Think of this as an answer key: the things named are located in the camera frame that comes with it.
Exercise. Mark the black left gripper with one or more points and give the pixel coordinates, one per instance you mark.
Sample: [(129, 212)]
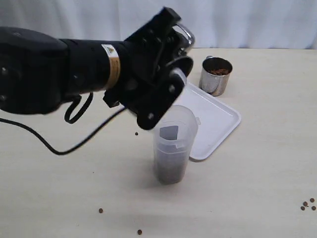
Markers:
[(145, 86)]

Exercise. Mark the steel mug with kibble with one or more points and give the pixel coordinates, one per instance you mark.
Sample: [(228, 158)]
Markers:
[(183, 49)]

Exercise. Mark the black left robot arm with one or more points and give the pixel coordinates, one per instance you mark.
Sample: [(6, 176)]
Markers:
[(38, 73)]

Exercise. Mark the clear plastic tall container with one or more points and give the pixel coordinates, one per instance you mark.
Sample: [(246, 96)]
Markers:
[(174, 137)]

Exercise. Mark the steel mug far right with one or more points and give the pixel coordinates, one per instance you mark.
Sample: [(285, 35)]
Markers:
[(215, 75)]

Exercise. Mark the white plastic tray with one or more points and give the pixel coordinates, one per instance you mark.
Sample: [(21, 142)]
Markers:
[(216, 120)]

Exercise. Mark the white curtain backdrop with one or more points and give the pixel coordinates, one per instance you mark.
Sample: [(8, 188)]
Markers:
[(281, 24)]

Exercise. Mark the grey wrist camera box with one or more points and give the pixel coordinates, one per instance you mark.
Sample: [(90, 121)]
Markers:
[(180, 74)]

